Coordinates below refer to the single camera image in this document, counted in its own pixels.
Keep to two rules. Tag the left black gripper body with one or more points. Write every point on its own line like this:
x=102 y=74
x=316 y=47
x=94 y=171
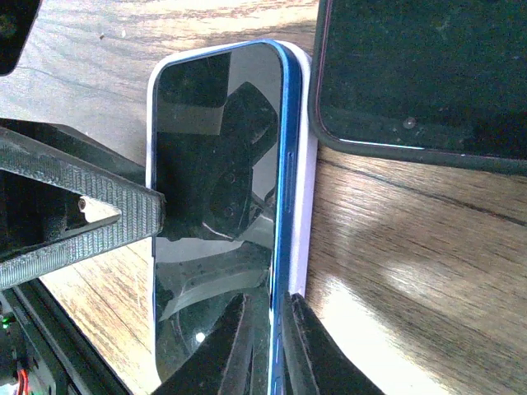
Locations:
x=34 y=213

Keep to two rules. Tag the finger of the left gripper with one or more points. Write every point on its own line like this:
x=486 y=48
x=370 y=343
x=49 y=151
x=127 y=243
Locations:
x=115 y=210
x=77 y=144

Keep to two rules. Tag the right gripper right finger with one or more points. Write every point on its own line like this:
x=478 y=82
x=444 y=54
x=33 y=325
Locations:
x=314 y=364

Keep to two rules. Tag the black aluminium frame rail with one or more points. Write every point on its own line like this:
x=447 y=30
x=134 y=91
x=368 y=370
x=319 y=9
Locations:
x=44 y=352

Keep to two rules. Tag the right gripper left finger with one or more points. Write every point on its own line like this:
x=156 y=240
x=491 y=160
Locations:
x=221 y=363

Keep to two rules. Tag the lavender phone case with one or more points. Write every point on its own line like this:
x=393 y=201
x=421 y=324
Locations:
x=305 y=155

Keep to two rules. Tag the black phone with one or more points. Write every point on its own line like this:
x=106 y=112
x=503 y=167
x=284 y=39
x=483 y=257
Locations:
x=432 y=82
x=225 y=136

